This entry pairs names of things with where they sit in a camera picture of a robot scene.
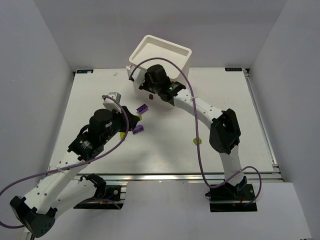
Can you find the lime square lego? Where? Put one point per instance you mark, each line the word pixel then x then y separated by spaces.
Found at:
pixel 197 141

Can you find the right blue label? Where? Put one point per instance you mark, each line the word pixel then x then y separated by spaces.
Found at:
pixel 233 69

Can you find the purple rounded lego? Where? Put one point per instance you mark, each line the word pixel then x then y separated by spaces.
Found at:
pixel 139 128

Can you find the left blue label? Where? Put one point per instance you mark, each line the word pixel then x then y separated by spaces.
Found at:
pixel 84 71

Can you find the blue label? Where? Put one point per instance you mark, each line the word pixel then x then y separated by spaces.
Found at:
pixel 233 69
pixel 84 71

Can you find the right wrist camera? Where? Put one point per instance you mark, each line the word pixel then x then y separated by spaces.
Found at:
pixel 136 75

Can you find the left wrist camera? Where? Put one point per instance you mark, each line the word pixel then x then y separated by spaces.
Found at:
pixel 111 101

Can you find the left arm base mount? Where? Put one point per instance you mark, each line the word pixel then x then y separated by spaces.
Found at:
pixel 106 197

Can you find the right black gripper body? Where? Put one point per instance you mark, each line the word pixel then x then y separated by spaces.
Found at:
pixel 143 84

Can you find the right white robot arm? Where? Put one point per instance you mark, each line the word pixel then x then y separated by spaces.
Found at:
pixel 224 129

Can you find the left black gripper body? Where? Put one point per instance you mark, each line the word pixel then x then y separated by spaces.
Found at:
pixel 128 117

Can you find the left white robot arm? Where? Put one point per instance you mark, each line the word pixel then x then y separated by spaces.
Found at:
pixel 38 209

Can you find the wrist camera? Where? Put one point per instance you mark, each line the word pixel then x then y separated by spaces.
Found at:
pixel 111 101
pixel 136 75

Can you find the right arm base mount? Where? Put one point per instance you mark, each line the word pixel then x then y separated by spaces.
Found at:
pixel 223 200

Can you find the purple rectangular lego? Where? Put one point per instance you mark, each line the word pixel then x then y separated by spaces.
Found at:
pixel 142 109

